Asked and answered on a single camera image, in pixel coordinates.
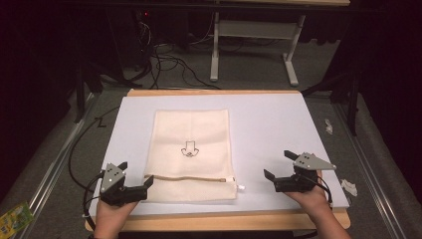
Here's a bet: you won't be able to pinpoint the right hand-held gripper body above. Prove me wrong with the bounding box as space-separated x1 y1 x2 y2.
274 151 337 194

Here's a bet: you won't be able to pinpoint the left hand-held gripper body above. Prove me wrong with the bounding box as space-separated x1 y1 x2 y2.
99 162 149 207

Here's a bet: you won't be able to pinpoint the cream mesh laundry bag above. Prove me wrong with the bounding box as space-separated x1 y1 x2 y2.
142 109 247 203

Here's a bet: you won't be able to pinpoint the person's right hand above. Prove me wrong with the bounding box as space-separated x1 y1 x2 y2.
284 169 333 222

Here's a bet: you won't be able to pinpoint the person's left hand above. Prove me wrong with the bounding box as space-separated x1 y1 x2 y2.
94 198 139 239

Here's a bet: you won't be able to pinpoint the white table mat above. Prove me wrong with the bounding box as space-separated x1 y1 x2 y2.
89 93 351 217

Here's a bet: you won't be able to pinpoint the black metal stand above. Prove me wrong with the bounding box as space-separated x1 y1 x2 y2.
73 56 133 124
300 71 363 137

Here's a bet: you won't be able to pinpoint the green yellow packet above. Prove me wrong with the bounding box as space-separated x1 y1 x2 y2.
0 201 35 239

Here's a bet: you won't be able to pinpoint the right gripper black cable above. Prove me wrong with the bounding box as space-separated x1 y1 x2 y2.
298 173 333 204

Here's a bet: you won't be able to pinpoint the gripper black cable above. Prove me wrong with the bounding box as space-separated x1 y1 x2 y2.
298 173 333 204
68 105 121 231

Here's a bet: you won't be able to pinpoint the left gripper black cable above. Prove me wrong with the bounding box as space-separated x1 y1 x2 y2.
68 105 121 231

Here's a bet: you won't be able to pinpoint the metal floor rail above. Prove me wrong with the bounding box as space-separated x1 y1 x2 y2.
13 92 98 239
331 102 401 239

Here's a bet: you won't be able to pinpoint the black floor cables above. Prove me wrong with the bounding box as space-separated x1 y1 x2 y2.
127 19 223 91

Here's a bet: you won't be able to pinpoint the white metal desk frame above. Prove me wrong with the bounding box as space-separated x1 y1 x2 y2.
209 10 307 88

